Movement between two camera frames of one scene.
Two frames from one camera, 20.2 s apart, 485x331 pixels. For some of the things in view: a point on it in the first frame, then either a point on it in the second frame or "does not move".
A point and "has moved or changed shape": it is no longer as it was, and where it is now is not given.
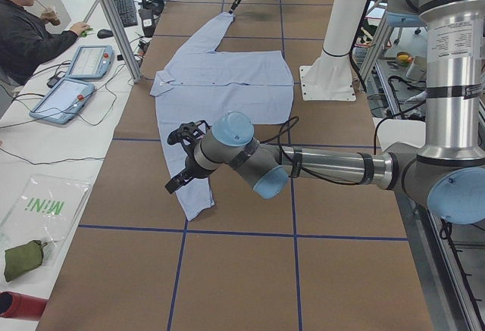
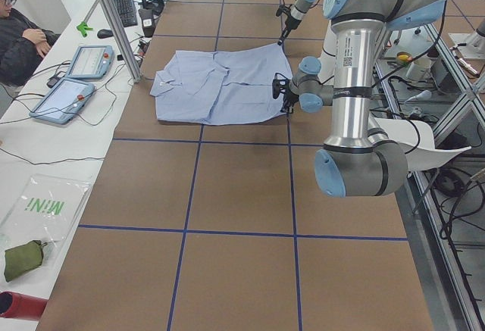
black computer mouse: x=104 y=33 does not move
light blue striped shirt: x=199 y=83 has moved or changed shape
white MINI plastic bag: x=45 y=210 does not move
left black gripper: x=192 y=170 → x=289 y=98
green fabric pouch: x=21 y=258 does not move
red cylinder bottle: x=19 y=306 does not move
